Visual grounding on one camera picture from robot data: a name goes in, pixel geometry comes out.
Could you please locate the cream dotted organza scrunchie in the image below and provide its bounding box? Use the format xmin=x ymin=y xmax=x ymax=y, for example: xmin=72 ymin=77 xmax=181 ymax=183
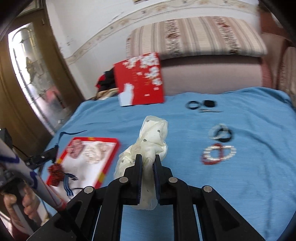
xmin=113 ymin=115 xmax=168 ymax=210

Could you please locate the small pearl bracelet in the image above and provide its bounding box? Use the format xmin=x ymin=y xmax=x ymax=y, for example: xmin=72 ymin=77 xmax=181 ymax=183
xmin=208 ymin=123 xmax=230 ymax=141

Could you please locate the silver hair clip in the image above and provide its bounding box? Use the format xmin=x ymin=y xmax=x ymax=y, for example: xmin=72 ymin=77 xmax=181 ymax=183
xmin=199 ymin=109 xmax=222 ymax=113

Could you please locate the striped floral cushion right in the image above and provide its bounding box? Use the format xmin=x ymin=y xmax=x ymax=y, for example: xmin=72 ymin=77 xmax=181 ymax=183
xmin=278 ymin=47 xmax=296 ymax=107

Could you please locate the red bead bracelet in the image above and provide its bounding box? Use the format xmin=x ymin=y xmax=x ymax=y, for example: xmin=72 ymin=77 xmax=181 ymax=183
xmin=201 ymin=143 xmax=224 ymax=165

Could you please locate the blue towel bedspread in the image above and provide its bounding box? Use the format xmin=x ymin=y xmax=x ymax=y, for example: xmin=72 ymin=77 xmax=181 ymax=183
xmin=48 ymin=87 xmax=295 ymax=240

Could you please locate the blue striped strap watch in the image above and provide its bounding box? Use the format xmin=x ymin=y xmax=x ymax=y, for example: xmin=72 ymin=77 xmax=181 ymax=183
xmin=62 ymin=172 xmax=80 ymax=197

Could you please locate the striped floral cushion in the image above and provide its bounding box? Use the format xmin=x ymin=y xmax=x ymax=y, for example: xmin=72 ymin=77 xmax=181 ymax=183
xmin=126 ymin=16 xmax=267 ymax=60
xmin=278 ymin=47 xmax=296 ymax=107

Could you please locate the pink sofa backrest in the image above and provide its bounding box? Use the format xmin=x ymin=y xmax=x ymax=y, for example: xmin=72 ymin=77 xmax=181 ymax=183
xmin=161 ymin=33 xmax=290 ymax=95

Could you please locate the red jewelry box tray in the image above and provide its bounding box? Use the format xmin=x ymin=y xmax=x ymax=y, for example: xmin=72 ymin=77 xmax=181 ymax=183
xmin=47 ymin=137 xmax=120 ymax=202

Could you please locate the thin black hair tie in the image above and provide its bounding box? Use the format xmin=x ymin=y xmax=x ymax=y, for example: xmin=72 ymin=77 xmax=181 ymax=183
xmin=185 ymin=100 xmax=201 ymax=110

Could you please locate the red dotted bow scrunchie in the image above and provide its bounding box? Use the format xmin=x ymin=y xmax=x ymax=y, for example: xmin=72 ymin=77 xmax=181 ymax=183
xmin=48 ymin=163 xmax=65 ymax=187

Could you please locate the red plaid scrunchie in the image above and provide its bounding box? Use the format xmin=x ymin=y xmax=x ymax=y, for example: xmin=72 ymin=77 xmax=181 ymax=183
xmin=66 ymin=139 xmax=85 ymax=159

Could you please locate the dark clothes pile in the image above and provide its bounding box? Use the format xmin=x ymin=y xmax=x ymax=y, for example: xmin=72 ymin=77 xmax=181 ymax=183
xmin=93 ymin=68 xmax=118 ymax=100

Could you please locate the black fabric hair tie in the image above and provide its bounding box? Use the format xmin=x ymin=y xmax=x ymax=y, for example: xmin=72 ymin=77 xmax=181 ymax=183
xmin=212 ymin=127 xmax=234 ymax=143

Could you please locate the left hand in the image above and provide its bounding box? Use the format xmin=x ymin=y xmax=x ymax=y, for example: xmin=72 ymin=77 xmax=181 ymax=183
xmin=4 ymin=184 xmax=40 ymax=229

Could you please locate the striped floral cushion left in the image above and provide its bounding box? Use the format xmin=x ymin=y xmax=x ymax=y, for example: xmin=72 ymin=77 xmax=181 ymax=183
xmin=126 ymin=16 xmax=267 ymax=60

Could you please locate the white pearl bracelet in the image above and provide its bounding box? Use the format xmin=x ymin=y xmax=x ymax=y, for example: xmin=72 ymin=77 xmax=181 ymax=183
xmin=203 ymin=144 xmax=237 ymax=162

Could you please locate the wooden glass door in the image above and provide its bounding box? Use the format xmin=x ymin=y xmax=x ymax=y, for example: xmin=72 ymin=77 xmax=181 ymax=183
xmin=1 ymin=1 xmax=84 ymax=158

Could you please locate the white cherry print scrunchie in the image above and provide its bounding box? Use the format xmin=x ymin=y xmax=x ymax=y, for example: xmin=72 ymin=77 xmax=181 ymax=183
xmin=83 ymin=142 xmax=109 ymax=164

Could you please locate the small black scrunchie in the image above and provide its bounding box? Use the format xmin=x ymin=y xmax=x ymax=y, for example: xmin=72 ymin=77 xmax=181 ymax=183
xmin=203 ymin=100 xmax=216 ymax=108

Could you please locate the red floral box lid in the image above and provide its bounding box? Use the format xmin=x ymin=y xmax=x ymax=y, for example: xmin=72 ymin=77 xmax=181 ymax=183
xmin=113 ymin=52 xmax=164 ymax=106

